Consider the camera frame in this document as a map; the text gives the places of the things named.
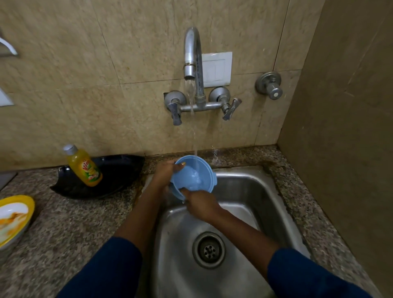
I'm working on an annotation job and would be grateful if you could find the person's left forearm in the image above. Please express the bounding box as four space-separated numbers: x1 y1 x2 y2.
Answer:
56 184 168 298

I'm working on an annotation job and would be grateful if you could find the white switch plate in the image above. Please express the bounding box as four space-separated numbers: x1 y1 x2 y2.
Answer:
201 51 233 88

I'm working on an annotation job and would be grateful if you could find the yellow rimmed plate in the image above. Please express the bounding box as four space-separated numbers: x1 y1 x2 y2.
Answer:
0 195 36 251

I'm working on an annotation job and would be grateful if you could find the black leaf-shaped tray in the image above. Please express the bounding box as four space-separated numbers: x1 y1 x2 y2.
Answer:
50 154 146 200

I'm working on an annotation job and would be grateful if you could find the white power socket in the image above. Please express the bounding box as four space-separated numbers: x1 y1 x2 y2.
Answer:
0 89 14 107

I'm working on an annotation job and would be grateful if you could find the person's right forearm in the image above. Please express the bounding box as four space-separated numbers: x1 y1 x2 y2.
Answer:
212 208 374 298

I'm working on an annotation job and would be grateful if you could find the stainless steel sink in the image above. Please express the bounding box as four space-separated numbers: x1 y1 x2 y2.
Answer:
135 165 312 298

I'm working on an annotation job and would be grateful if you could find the person's left hand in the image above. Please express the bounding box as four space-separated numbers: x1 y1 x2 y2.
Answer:
151 159 187 194

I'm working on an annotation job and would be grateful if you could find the white hanging peeler grater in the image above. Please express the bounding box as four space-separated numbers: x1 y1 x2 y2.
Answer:
0 36 18 57

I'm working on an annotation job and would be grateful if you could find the steel wall valve knob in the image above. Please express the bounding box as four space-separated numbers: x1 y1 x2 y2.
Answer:
255 71 283 101

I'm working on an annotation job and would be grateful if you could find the blue plastic bowl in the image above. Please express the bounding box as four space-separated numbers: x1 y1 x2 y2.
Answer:
169 155 218 202

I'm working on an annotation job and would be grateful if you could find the person's right hand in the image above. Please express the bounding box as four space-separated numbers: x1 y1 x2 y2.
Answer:
179 187 224 222

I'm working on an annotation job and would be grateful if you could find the yellow dish soap bottle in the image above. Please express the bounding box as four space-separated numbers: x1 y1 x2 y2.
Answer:
62 144 103 187

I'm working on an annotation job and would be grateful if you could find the steel sink drain strainer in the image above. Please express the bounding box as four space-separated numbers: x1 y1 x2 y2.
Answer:
192 231 226 270

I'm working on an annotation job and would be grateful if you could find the steel wall faucet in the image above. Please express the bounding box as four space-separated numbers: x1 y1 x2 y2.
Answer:
163 27 242 126

